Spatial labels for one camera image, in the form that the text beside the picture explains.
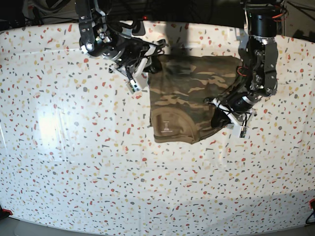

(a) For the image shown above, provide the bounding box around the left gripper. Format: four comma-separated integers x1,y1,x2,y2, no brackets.
209,92,257,128

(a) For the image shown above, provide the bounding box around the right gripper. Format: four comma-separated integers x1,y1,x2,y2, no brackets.
108,39,162,74

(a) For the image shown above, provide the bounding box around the camouflage T-shirt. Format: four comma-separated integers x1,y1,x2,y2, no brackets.
149,55,242,144

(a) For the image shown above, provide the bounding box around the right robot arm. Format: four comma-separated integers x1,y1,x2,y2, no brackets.
75,0,167,78

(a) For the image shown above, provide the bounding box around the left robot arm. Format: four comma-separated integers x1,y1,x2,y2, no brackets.
206,0,288,128

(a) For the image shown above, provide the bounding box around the terrazzo patterned tablecloth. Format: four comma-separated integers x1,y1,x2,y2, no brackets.
0,24,315,236

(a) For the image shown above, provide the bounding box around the red table clamp right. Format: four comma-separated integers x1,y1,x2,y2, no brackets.
309,199,315,211

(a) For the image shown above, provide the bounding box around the red table clamp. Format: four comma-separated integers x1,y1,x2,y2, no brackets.
309,199,315,211
0,208,12,218

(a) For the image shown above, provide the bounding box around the red table clamp left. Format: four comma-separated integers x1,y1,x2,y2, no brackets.
0,208,12,218

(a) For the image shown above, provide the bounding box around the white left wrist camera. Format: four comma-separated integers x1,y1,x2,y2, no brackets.
226,119,250,139

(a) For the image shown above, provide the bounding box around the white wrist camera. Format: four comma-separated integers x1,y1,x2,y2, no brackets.
126,73,148,94
226,119,250,139

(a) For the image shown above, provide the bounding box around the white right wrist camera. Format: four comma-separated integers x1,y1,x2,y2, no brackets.
126,73,148,94

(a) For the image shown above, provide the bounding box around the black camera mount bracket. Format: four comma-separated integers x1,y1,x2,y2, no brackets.
132,21,146,36

